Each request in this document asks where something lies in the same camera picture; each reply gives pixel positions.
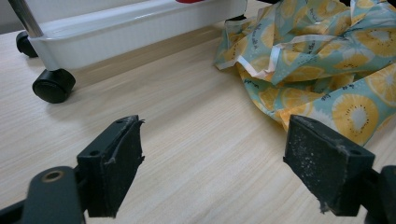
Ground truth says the metal cart pole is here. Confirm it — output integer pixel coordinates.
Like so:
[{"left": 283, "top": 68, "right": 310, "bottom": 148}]
[{"left": 7, "top": 0, "right": 45, "bottom": 39}]

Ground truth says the fruit print cloth bag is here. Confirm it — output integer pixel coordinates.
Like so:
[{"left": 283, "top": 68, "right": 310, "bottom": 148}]
[{"left": 214, "top": 0, "right": 396, "bottom": 147}]

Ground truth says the black caster wheel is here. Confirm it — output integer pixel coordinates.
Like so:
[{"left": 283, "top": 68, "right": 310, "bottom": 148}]
[
  {"left": 16, "top": 30, "right": 39, "bottom": 59},
  {"left": 32, "top": 68, "right": 77, "bottom": 105}
]

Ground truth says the white rolling cart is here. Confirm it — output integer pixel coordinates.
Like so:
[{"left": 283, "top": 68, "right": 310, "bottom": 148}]
[{"left": 29, "top": 0, "right": 248, "bottom": 72}]

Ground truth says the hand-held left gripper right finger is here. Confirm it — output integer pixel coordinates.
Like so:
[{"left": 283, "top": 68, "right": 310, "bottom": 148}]
[{"left": 283, "top": 114, "right": 376, "bottom": 217}]

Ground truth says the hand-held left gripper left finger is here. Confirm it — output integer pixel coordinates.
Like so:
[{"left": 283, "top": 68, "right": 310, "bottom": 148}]
[{"left": 77, "top": 115, "right": 146, "bottom": 218}]

